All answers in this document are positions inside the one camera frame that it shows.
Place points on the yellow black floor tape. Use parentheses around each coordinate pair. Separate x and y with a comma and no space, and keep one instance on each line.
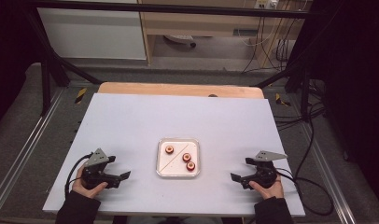
(80,95)
(281,100)

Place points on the wooden desk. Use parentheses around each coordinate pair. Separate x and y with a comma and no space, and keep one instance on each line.
(209,23)

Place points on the white square tray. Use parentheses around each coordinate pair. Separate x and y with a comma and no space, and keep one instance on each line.
(175,169)

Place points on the white power strip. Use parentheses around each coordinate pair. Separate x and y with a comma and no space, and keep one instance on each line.
(266,3)

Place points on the white chair base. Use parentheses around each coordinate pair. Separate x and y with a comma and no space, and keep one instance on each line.
(179,39)

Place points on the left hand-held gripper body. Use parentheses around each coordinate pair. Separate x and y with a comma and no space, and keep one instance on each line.
(95,158)

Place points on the person's left hand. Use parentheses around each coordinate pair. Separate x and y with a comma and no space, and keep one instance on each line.
(85,190)

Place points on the black curtain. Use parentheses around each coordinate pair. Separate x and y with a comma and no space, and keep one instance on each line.
(355,77)
(10,46)

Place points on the black metal frame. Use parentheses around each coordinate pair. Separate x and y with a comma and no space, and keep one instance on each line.
(165,7)

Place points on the white board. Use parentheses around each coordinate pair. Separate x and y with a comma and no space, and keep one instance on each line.
(147,118)

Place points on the wooden table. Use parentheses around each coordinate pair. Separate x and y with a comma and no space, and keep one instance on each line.
(178,89)

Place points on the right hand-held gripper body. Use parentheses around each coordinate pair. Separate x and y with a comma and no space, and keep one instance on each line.
(265,174)

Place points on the aluminium floor rail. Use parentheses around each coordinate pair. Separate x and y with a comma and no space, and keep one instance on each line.
(326,161)
(25,146)

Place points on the white cabinet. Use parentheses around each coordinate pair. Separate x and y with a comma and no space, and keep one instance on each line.
(91,34)

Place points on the person's right hand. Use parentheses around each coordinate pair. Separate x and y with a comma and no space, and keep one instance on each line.
(271,191)

